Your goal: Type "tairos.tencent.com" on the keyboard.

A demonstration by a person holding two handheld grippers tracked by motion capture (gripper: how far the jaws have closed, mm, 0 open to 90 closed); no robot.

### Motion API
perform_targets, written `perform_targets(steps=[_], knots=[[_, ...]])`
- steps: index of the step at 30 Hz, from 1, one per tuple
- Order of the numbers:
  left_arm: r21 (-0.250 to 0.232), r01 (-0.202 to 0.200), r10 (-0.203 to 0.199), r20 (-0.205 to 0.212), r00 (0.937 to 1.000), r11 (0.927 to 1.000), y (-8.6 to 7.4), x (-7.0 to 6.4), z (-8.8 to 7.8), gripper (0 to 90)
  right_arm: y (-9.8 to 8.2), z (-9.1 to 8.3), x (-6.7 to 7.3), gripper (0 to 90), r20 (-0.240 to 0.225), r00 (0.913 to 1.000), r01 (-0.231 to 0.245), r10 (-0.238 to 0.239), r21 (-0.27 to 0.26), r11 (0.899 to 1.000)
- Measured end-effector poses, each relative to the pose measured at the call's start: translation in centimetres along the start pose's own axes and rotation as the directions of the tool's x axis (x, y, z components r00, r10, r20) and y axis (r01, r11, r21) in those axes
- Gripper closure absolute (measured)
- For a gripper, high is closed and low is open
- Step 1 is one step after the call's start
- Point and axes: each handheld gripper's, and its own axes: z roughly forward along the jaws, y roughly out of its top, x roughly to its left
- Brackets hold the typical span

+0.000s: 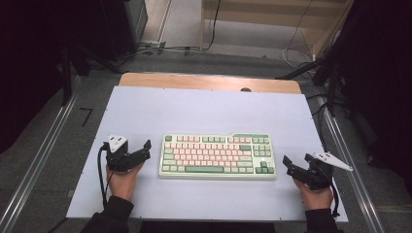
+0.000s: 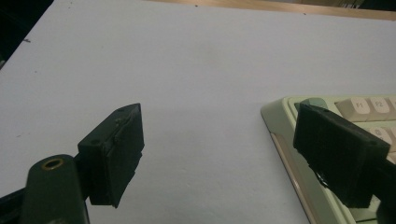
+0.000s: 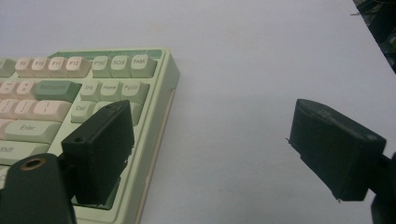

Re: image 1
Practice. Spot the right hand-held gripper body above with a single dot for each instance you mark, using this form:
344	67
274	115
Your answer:
319	176

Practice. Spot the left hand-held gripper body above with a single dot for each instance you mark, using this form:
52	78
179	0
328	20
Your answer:
117	158

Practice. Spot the green and cream keyboard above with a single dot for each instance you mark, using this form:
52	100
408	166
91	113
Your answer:
217	158

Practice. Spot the person's right hand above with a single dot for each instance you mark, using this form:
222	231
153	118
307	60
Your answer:
315	199

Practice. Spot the wooden table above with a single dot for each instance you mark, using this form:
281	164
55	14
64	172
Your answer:
194	82

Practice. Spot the black metal stand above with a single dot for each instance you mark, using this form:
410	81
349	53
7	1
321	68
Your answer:
330	84
67	77

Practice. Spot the grey power strip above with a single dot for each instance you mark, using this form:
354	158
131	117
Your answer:
152	44

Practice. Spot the black cabinet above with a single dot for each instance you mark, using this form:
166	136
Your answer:
120	26

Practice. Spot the black curtain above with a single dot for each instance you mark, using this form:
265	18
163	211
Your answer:
382	64
32	48

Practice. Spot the light wooden shelf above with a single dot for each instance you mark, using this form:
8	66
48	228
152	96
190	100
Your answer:
268	14

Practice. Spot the aluminium floor rail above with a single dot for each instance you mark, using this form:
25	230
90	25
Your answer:
353	155
42	155

